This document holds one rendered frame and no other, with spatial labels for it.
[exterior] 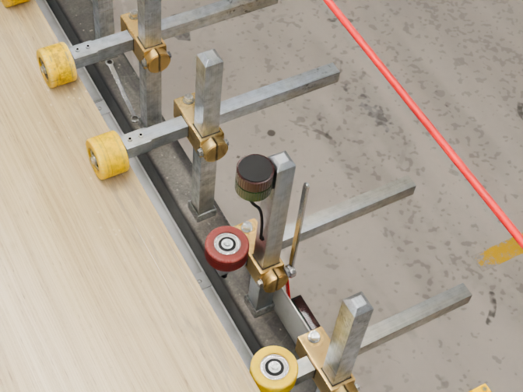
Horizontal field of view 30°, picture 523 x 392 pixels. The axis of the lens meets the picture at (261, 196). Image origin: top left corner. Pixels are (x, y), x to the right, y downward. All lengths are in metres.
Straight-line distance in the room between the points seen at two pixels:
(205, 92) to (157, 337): 0.43
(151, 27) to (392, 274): 1.23
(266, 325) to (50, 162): 0.52
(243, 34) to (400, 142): 0.67
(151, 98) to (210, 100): 0.35
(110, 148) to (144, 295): 0.28
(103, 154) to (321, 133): 1.43
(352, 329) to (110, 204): 0.54
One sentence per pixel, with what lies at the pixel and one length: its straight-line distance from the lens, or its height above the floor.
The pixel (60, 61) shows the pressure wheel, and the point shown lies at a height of 0.97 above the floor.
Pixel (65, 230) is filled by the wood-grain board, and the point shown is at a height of 0.90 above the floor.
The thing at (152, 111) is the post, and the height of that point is 0.78.
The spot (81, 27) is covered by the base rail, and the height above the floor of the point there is 0.70.
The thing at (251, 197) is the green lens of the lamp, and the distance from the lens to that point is 1.54.
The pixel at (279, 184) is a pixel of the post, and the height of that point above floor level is 1.12.
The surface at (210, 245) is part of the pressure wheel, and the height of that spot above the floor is 0.91.
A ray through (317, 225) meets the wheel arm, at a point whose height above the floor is 0.86.
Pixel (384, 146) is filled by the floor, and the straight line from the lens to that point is 3.12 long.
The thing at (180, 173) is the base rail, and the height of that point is 0.70.
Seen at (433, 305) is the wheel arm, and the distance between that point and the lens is 1.81.
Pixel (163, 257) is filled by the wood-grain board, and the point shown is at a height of 0.90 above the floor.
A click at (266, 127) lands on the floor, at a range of 3.11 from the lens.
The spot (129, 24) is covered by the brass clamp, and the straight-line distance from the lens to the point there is 2.01.
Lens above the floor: 2.37
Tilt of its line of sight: 54 degrees down
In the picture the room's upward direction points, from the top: 8 degrees clockwise
